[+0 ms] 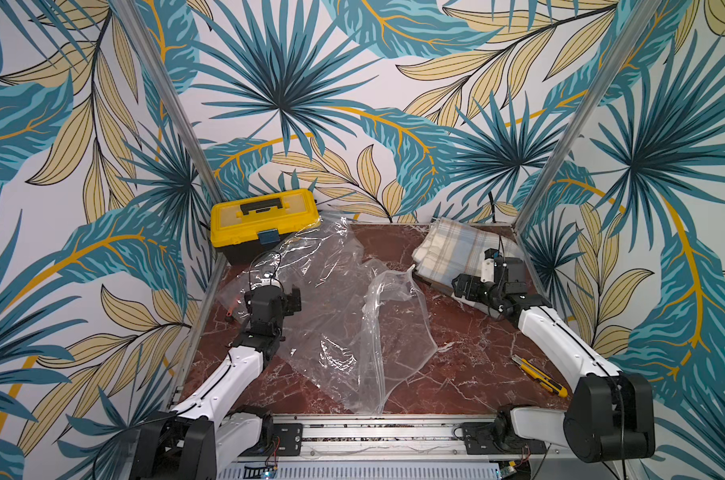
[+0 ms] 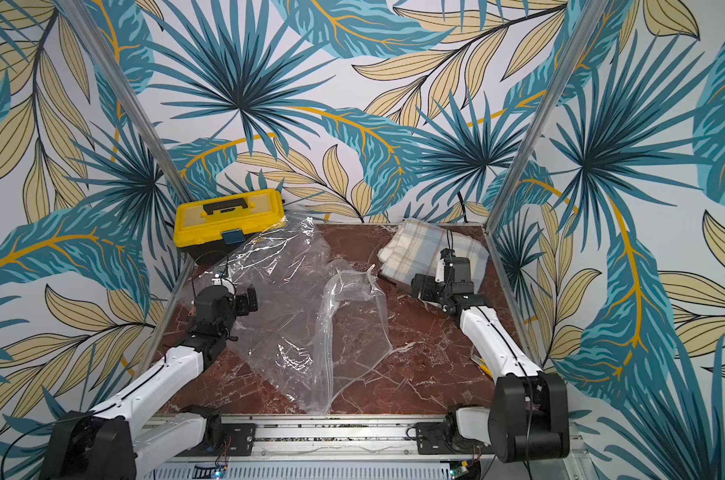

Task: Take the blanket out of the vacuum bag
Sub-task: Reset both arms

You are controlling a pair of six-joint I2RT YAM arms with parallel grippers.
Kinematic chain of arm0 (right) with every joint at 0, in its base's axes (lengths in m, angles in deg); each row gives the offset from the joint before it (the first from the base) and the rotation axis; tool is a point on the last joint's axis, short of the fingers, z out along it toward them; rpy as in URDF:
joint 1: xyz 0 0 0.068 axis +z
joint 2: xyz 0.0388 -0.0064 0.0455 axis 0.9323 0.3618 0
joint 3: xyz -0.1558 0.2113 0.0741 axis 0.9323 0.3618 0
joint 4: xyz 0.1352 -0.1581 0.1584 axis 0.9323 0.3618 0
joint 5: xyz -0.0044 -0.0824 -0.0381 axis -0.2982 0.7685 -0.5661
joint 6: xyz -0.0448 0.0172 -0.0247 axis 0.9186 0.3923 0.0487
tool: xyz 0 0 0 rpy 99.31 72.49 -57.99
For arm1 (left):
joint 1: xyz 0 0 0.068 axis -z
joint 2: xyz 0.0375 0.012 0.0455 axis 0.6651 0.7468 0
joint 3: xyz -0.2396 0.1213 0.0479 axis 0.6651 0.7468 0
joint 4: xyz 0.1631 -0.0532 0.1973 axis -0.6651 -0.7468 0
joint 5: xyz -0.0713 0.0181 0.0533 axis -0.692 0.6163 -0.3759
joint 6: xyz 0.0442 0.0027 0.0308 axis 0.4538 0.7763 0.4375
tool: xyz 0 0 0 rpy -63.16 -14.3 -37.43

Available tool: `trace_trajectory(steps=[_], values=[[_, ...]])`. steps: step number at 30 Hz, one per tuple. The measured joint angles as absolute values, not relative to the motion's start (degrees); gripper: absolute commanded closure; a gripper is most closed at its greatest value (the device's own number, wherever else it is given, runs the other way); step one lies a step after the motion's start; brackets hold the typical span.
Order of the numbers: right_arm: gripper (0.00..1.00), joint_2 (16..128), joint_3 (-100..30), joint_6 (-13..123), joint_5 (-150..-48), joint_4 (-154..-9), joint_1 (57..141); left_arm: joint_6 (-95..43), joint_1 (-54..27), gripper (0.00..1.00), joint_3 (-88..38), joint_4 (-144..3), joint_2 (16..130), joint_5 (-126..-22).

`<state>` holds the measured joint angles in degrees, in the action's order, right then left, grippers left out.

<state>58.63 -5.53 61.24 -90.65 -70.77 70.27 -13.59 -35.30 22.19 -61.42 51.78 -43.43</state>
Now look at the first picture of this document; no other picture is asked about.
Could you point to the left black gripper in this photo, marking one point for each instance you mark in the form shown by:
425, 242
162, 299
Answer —
292, 301

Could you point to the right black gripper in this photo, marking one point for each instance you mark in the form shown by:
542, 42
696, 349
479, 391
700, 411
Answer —
465, 285

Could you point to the cream blue plaid blanket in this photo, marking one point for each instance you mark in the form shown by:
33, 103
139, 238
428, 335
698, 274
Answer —
452, 248

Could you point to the clear plastic vacuum bag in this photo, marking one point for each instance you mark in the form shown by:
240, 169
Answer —
363, 330

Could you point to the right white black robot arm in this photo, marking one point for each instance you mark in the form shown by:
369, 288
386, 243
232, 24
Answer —
611, 414

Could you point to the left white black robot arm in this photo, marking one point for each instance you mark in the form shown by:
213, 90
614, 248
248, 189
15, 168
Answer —
205, 433

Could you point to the yellow black toolbox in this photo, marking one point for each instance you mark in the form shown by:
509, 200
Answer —
241, 230

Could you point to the yellow utility knife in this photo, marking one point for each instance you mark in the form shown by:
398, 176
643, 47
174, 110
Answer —
540, 377

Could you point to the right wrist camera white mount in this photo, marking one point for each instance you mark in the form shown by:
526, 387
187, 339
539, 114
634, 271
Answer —
488, 269

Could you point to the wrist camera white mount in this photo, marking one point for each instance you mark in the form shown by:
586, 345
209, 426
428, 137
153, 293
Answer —
269, 279
488, 269

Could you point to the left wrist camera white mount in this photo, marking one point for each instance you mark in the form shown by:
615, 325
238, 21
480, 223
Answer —
269, 279

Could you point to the orange handled screwdriver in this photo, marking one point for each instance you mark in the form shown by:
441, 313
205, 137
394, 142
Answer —
237, 307

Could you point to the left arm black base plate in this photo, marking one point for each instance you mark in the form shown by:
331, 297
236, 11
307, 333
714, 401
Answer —
282, 440

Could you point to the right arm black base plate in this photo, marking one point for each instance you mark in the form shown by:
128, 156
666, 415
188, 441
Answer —
496, 438

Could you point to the aluminium front rail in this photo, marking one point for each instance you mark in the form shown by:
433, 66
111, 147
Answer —
406, 447

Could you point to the right aluminium corner post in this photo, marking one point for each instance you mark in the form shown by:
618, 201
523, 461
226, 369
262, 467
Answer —
626, 40

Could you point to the aluminium corner post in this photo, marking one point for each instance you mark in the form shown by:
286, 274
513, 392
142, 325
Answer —
626, 40
138, 33

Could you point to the left aluminium corner post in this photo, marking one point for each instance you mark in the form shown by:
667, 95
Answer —
138, 33

